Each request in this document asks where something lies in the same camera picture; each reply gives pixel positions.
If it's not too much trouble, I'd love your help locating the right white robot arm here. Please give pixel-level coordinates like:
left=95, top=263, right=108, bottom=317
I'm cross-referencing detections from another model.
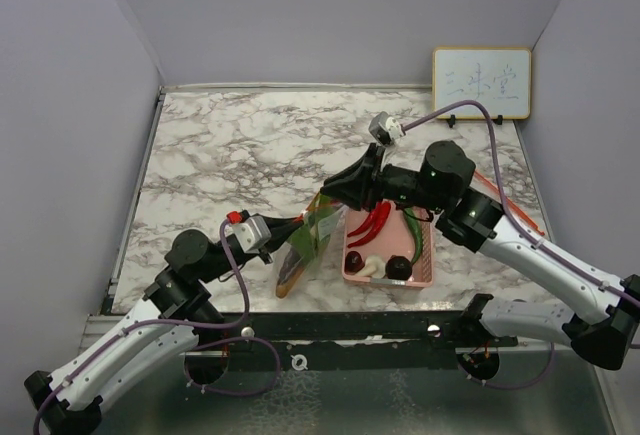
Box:
left=320, top=141, right=639, bottom=370

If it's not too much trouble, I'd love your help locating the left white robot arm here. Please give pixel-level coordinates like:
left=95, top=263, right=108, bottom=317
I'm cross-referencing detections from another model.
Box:
left=24, top=211, right=303, bottom=434

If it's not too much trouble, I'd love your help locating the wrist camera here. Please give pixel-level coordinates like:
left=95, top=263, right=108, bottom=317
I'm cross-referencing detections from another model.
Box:
left=226, top=211, right=272, bottom=254
left=368, top=112, right=406, bottom=147

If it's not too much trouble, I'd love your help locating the dark mangosteen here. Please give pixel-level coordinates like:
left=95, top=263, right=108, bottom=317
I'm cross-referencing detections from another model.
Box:
left=385, top=256, right=413, bottom=281

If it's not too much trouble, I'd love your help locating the green leaf vegetable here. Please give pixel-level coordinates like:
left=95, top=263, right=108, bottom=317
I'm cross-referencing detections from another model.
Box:
left=288, top=205, right=341, bottom=260

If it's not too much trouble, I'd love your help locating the clear orange-zip bag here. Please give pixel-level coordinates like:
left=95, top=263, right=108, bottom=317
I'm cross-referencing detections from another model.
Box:
left=274, top=193, right=344, bottom=299
left=472, top=166, right=546, bottom=236

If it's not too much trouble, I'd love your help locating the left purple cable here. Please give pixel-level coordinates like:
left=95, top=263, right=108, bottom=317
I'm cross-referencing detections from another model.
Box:
left=32, top=219, right=282, bottom=434

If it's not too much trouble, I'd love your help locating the small framed whiteboard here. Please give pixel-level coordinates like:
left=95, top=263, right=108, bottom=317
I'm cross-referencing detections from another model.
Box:
left=432, top=47, right=532, bottom=121

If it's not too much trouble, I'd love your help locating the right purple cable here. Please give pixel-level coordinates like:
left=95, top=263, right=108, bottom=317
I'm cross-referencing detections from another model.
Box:
left=402, top=99, right=640, bottom=390

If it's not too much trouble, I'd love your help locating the pink plastic basket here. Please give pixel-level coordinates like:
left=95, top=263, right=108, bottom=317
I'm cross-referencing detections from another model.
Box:
left=341, top=207, right=435, bottom=290

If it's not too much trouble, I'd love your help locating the purple cable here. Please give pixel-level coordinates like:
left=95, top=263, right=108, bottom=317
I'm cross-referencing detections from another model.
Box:
left=402, top=99, right=640, bottom=390
left=32, top=219, right=282, bottom=434

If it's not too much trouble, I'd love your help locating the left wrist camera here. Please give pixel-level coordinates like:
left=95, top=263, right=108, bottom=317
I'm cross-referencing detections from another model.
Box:
left=226, top=211, right=272, bottom=254

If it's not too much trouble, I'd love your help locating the dark red cherry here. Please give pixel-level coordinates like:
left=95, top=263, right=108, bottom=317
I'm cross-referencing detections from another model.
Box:
left=344, top=251, right=365, bottom=273

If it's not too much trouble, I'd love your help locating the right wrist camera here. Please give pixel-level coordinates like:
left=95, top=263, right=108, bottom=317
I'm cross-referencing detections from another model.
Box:
left=368, top=112, right=406, bottom=147

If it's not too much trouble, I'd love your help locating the white garlic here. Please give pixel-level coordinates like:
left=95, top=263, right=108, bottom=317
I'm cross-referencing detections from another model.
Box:
left=357, top=255, right=386, bottom=279

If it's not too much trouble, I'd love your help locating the green cucumber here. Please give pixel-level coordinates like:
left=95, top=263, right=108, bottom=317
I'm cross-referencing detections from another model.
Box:
left=403, top=208, right=423, bottom=265

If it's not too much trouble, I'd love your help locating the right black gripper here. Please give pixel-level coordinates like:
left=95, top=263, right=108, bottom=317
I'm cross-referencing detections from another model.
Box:
left=320, top=144, right=447, bottom=213

